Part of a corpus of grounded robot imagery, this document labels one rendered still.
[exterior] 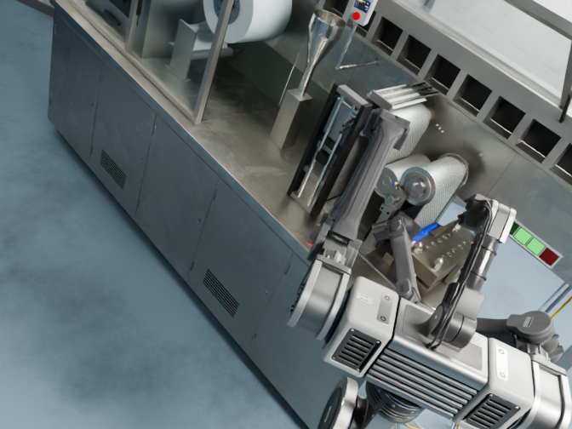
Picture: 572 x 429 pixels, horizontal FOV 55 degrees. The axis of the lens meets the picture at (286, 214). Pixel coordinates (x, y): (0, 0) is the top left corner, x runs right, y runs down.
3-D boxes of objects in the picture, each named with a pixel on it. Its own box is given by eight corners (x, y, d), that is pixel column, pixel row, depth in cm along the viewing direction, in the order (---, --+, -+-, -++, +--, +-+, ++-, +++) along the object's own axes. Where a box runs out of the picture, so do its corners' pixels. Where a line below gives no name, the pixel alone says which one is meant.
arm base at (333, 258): (295, 292, 124) (314, 256, 117) (305, 270, 130) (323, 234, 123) (331, 309, 124) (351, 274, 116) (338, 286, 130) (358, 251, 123)
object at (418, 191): (402, 189, 206) (410, 174, 201) (404, 188, 207) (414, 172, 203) (417, 202, 203) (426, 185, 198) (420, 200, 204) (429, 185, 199)
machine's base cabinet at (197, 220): (45, 131, 352) (53, 2, 299) (133, 115, 395) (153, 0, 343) (311, 452, 249) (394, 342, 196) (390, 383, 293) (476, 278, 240)
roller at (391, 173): (367, 184, 219) (380, 160, 212) (402, 169, 236) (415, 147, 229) (389, 203, 214) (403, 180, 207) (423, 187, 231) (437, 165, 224)
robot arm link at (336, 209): (370, 115, 141) (410, 133, 140) (374, 105, 145) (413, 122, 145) (314, 227, 169) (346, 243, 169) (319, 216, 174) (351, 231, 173)
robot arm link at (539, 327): (391, 343, 157) (378, 317, 153) (411, 310, 165) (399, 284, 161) (557, 368, 125) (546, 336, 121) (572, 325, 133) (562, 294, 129)
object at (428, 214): (401, 239, 215) (423, 205, 204) (431, 222, 231) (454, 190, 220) (402, 240, 215) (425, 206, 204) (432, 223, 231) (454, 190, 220)
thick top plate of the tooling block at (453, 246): (397, 258, 214) (405, 248, 211) (448, 228, 241) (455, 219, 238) (429, 287, 208) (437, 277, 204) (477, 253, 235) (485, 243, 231)
